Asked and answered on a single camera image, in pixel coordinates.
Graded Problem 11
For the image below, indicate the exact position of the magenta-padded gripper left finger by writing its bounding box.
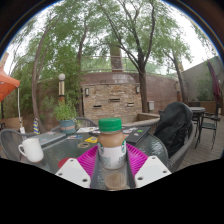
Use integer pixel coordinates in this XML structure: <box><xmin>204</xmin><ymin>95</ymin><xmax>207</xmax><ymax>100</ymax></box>
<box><xmin>54</xmin><ymin>144</ymin><xmax>102</xmax><ymax>190</ymax></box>

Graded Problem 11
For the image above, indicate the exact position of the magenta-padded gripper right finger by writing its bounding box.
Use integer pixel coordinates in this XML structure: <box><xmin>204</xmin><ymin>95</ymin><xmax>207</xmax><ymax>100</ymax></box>
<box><xmin>125</xmin><ymin>143</ymin><xmax>172</xmax><ymax>190</ymax></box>

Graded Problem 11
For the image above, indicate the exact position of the green-capped coffee drink bottle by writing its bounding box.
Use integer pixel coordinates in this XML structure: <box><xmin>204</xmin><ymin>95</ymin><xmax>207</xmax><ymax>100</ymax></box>
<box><xmin>97</xmin><ymin>117</ymin><xmax>128</xmax><ymax>191</ymax></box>

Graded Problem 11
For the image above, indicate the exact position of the colourful printed card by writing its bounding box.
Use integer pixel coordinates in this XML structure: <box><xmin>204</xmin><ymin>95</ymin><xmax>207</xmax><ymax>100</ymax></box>
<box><xmin>66</xmin><ymin>134</ymin><xmax>84</xmax><ymax>140</ymax></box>

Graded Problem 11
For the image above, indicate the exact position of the yellow card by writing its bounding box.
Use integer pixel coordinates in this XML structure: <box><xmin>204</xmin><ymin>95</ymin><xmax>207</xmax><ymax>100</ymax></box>
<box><xmin>84</xmin><ymin>135</ymin><xmax>99</xmax><ymax>144</ymax></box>

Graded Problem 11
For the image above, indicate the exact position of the black laptop with stickers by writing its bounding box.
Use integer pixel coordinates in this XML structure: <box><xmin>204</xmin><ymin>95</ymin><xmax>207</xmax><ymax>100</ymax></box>
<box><xmin>122</xmin><ymin>125</ymin><xmax>152</xmax><ymax>146</ymax></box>

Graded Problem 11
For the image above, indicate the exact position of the grey laptop with stickers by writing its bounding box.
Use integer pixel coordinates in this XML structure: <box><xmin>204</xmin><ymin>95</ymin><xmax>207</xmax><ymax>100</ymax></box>
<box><xmin>31</xmin><ymin>131</ymin><xmax>67</xmax><ymax>148</ymax></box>

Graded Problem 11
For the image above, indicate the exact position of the white printed booklet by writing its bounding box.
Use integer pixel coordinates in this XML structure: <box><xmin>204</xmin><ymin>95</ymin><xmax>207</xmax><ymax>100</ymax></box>
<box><xmin>75</xmin><ymin>126</ymin><xmax>100</xmax><ymax>134</ymax></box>

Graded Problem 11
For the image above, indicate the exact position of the white ceramic mug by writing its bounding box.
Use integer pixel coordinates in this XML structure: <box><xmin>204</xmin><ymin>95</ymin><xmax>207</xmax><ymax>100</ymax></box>
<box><xmin>17</xmin><ymin>137</ymin><xmax>45</xmax><ymax>164</ymax></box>

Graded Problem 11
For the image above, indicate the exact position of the blue yellow striped cone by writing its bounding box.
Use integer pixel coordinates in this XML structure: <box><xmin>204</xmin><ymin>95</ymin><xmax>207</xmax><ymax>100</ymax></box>
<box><xmin>32</xmin><ymin>117</ymin><xmax>41</xmax><ymax>135</ymax></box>

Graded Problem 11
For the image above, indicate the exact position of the black metal patio chair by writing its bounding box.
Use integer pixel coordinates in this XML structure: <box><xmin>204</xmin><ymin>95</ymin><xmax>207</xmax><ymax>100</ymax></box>
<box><xmin>194</xmin><ymin>109</ymin><xmax>221</xmax><ymax>150</ymax></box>

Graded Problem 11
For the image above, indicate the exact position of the black metal patio table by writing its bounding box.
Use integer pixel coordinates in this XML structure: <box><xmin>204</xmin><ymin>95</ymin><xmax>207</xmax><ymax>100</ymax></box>
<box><xmin>189</xmin><ymin>106</ymin><xmax>207</xmax><ymax>141</ymax></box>

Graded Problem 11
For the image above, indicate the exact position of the closed maroon patio umbrella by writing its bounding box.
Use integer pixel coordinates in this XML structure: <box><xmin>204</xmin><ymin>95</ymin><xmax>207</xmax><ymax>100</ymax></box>
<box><xmin>206</xmin><ymin>60</ymin><xmax>223</xmax><ymax>108</ymax></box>

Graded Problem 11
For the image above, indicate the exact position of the orange canopy with white pole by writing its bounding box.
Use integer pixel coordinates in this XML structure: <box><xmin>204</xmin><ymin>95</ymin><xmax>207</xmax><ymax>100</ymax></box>
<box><xmin>0</xmin><ymin>65</ymin><xmax>26</xmax><ymax>134</ymax></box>

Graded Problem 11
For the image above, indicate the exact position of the round brown ring sticker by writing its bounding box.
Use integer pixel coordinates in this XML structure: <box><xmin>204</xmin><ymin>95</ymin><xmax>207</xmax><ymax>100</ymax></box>
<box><xmin>77</xmin><ymin>141</ymin><xmax>90</xmax><ymax>149</ymax></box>

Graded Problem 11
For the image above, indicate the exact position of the globe-topped lamp post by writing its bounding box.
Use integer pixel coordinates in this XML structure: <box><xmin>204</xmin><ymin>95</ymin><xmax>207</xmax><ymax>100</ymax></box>
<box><xmin>57</xmin><ymin>73</ymin><xmax>67</xmax><ymax>103</ymax></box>

